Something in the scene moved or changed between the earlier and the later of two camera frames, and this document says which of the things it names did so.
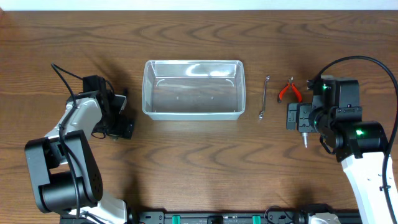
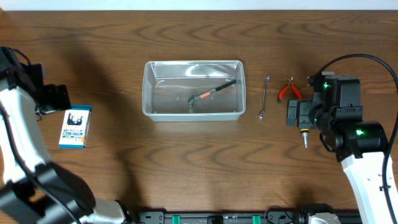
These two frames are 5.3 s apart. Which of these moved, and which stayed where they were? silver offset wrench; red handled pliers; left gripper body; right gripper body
Moved: left gripper body
Stayed: red handled pliers; right gripper body; silver offset wrench
